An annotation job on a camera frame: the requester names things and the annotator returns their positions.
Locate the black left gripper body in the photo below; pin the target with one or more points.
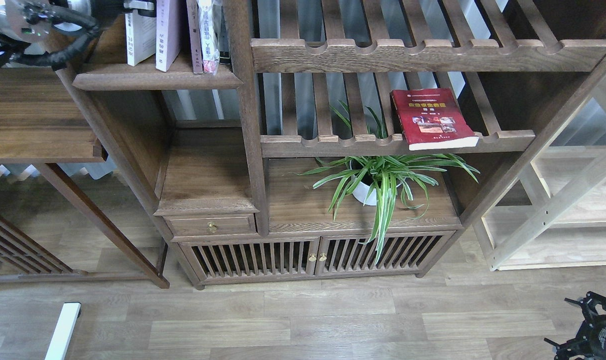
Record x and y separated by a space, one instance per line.
103 11

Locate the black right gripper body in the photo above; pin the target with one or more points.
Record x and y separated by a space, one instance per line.
593 336

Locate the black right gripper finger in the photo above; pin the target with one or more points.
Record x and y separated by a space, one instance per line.
572 348
589 304

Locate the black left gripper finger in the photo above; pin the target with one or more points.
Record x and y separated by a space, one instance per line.
146 8

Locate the yellow cover book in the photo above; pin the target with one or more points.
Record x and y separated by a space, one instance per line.
140 36

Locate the white pale purple book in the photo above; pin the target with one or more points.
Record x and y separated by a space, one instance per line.
169 17

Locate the red cover book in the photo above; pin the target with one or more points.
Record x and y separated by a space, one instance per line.
431 119

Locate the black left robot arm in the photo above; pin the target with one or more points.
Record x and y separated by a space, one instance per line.
23 23

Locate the light wooden shelf rack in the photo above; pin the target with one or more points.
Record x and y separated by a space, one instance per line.
565 223

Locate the brown spine book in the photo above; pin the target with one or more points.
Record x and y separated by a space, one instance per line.
194 36

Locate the plastic wrapped white book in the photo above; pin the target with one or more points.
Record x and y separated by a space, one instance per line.
209 21

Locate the dark spine book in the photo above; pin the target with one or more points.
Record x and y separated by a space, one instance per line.
222 34

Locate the dark wooden bookshelf cabinet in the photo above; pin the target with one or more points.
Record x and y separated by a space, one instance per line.
312 78

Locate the brass drawer knob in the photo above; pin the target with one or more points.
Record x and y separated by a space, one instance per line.
212 227

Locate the spider plant green leaves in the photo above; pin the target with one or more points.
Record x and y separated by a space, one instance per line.
413 191

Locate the white plant pot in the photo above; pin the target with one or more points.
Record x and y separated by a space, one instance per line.
361 192

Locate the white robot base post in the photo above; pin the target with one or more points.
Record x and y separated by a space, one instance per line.
63 330

